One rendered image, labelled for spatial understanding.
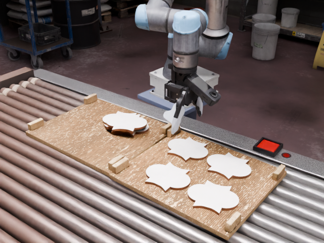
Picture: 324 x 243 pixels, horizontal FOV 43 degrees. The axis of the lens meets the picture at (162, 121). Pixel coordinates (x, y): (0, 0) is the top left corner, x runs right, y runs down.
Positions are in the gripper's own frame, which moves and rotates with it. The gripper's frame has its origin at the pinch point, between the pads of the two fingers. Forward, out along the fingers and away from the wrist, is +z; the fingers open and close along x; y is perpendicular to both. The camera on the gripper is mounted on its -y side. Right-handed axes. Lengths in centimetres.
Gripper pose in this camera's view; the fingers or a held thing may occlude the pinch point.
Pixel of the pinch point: (188, 126)
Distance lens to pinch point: 130.1
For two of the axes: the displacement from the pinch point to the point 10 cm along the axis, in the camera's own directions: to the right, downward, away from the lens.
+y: -7.8, -3.0, 5.5
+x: -6.2, 3.7, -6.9
